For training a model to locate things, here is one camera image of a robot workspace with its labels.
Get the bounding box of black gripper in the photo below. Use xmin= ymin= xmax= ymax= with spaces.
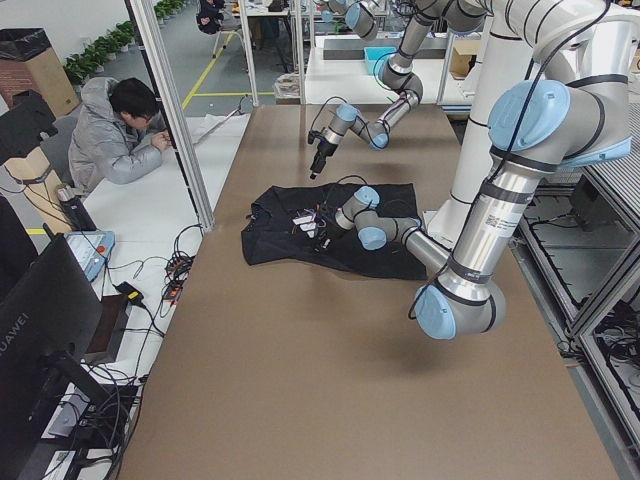
xmin=309 ymin=140 xmax=337 ymax=180
xmin=314 ymin=217 xmax=345 ymax=250

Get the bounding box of black t-shirt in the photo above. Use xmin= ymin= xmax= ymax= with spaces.
xmin=241 ymin=183 xmax=426 ymax=280

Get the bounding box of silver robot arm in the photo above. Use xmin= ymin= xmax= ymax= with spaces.
xmin=307 ymin=0 xmax=487 ymax=179
xmin=316 ymin=74 xmax=631 ymax=340

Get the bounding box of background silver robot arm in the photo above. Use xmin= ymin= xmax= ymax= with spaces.
xmin=315 ymin=0 xmax=378 ymax=41

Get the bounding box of blue plastic bin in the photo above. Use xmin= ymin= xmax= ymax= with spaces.
xmin=364 ymin=46 xmax=397 ymax=76

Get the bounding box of orange power strip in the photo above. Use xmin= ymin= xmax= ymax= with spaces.
xmin=162 ymin=253 xmax=195 ymax=304

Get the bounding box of person in grey jacket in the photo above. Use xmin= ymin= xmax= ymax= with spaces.
xmin=68 ymin=77 xmax=172 ymax=197

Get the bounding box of teach pendant with red button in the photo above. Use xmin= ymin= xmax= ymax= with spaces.
xmin=64 ymin=230 xmax=115 ymax=281

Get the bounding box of black Huawei monitor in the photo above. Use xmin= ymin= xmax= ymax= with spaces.
xmin=1 ymin=235 xmax=108 ymax=479

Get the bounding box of cardboard box with black bag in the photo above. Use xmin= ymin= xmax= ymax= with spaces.
xmin=1 ymin=27 xmax=79 ymax=117

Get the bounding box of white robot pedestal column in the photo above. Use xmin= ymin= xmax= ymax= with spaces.
xmin=422 ymin=0 xmax=640 ymax=251

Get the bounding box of aluminium frame post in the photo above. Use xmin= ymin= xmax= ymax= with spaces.
xmin=124 ymin=0 xmax=215 ymax=232

